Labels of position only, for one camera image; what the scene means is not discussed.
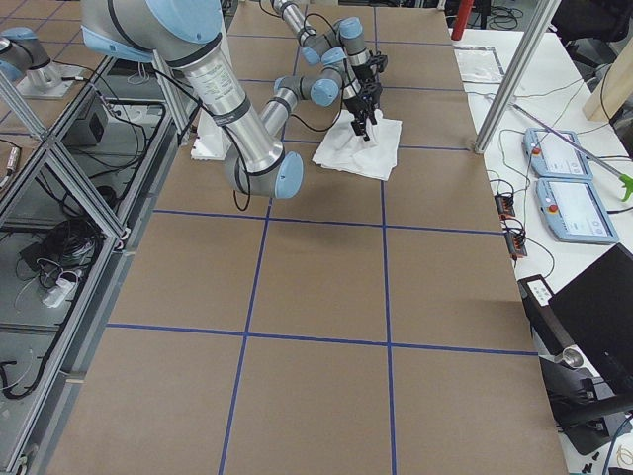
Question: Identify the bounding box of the grey orange cable hub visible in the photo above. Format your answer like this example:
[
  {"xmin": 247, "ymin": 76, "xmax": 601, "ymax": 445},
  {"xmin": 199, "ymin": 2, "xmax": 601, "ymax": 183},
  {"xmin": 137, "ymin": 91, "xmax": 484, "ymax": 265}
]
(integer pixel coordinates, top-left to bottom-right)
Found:
[{"xmin": 494, "ymin": 193, "xmax": 516, "ymax": 220}]

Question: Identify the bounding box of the aluminium frame post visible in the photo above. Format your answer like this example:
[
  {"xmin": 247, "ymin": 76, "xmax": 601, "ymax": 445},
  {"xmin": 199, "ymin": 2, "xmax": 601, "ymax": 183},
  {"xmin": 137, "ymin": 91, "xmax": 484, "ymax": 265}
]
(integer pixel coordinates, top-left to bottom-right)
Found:
[{"xmin": 474, "ymin": 0, "xmax": 560, "ymax": 154}]

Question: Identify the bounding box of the black laptop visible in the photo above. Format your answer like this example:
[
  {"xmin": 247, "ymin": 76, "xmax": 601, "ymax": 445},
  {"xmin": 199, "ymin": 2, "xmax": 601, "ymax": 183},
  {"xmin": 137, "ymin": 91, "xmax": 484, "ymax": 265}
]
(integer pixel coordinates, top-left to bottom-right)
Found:
[{"xmin": 549, "ymin": 243, "xmax": 632, "ymax": 394}]

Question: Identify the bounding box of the aluminium frame rail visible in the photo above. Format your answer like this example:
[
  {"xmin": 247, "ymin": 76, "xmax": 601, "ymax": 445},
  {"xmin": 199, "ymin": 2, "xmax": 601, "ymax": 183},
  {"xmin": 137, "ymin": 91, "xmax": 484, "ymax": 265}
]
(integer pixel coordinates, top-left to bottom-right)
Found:
[{"xmin": 1, "ymin": 99, "xmax": 181, "ymax": 474}]

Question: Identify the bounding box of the blue teach pendant near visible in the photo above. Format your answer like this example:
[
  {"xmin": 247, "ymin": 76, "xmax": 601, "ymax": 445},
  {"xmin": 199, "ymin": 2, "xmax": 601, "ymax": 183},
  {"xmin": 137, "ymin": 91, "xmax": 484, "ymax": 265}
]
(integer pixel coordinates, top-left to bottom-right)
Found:
[{"xmin": 535, "ymin": 178, "xmax": 619, "ymax": 244}]

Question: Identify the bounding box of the clear plastic bag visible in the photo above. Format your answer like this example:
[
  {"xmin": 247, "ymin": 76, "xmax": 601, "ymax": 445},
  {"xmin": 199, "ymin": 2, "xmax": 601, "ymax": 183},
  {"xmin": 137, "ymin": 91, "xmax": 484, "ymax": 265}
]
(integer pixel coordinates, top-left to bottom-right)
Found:
[{"xmin": 454, "ymin": 46, "xmax": 505, "ymax": 84}]

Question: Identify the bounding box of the blue teach pendant far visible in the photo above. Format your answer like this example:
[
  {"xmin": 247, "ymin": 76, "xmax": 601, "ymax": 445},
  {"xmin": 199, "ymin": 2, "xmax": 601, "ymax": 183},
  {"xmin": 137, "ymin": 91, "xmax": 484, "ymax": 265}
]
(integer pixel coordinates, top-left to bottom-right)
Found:
[{"xmin": 523, "ymin": 128, "xmax": 593, "ymax": 181}]

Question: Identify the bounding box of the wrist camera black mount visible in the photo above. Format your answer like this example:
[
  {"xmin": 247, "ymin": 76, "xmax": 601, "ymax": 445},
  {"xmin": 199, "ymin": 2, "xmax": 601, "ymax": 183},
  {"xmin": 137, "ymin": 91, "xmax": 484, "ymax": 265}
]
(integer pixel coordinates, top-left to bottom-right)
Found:
[
  {"xmin": 358, "ymin": 82, "xmax": 383, "ymax": 110},
  {"xmin": 367, "ymin": 50, "xmax": 388, "ymax": 75}
]

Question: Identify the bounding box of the white long-sleeve printed shirt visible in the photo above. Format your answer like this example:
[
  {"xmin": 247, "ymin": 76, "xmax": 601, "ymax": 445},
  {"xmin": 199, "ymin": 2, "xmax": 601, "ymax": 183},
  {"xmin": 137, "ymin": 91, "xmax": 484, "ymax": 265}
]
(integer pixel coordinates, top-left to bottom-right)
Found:
[{"xmin": 313, "ymin": 110, "xmax": 402, "ymax": 181}]

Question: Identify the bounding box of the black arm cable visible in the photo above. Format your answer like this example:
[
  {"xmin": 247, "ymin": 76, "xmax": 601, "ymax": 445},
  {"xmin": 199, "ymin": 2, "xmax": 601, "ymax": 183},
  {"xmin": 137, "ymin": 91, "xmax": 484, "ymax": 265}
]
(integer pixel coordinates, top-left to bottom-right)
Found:
[
  {"xmin": 231, "ymin": 98, "xmax": 357, "ymax": 213},
  {"xmin": 301, "ymin": 12, "xmax": 347, "ymax": 55}
]

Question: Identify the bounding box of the red cylinder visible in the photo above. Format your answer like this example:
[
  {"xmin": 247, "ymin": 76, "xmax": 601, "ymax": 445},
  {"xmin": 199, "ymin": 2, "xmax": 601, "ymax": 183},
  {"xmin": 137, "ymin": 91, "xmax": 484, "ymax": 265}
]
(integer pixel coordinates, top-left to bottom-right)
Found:
[{"xmin": 451, "ymin": 0, "xmax": 475, "ymax": 42}]

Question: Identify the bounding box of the grabber reach tool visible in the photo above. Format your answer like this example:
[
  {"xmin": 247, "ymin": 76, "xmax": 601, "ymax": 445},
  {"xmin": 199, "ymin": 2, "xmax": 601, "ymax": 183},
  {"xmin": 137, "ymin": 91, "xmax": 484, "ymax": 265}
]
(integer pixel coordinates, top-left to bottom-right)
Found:
[{"xmin": 511, "ymin": 104, "xmax": 632, "ymax": 202}]

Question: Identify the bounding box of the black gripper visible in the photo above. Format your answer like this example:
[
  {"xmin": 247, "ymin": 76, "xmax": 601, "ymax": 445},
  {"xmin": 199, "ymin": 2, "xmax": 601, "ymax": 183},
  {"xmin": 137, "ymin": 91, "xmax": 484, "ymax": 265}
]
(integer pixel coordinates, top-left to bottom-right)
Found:
[
  {"xmin": 351, "ymin": 56, "xmax": 377, "ymax": 86},
  {"xmin": 343, "ymin": 94, "xmax": 376, "ymax": 142}
]

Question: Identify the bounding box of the blue teach pendant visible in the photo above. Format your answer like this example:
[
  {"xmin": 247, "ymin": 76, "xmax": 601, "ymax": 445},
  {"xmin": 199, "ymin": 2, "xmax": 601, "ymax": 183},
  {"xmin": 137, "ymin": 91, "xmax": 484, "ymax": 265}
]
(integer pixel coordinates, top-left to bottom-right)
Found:
[
  {"xmin": 523, "ymin": 128, "xmax": 593, "ymax": 181},
  {"xmin": 535, "ymin": 178, "xmax": 619, "ymax": 244}
]

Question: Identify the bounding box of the white mount base plate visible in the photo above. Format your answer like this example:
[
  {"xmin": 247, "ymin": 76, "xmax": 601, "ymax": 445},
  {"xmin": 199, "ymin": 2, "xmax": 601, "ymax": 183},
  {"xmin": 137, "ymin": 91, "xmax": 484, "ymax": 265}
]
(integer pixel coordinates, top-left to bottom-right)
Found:
[{"xmin": 191, "ymin": 112, "xmax": 229, "ymax": 161}]

